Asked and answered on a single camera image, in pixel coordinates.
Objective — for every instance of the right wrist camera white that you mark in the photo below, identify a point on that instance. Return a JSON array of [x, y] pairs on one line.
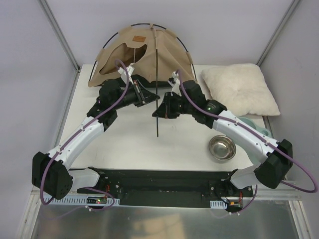
[[175, 83]]

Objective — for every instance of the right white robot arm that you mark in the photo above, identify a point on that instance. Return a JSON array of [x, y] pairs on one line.
[[268, 156]]

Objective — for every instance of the green double pet bowl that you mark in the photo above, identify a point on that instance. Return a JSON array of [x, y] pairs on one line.
[[252, 124]]

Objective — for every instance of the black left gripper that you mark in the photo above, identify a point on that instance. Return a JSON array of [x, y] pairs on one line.
[[140, 93]]

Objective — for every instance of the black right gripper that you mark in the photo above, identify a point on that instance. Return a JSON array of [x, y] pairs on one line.
[[168, 106]]

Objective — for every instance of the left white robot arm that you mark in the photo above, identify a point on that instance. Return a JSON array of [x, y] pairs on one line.
[[51, 171]]

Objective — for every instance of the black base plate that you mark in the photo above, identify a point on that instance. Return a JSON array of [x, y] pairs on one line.
[[186, 189]]

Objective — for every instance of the cream white pillow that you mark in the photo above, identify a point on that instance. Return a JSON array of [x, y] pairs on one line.
[[241, 88]]

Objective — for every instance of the steel pet bowl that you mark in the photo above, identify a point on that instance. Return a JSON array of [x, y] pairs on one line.
[[222, 148]]

